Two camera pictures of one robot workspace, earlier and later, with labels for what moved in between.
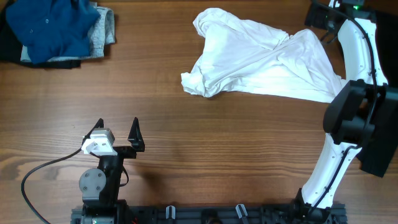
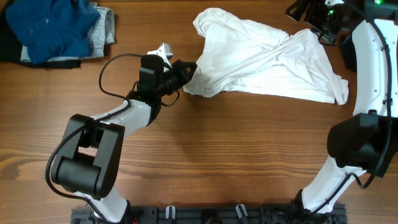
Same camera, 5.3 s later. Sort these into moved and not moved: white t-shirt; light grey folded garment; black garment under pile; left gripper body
Moved: left gripper body
Not moved: white t-shirt; black garment under pile; light grey folded garment
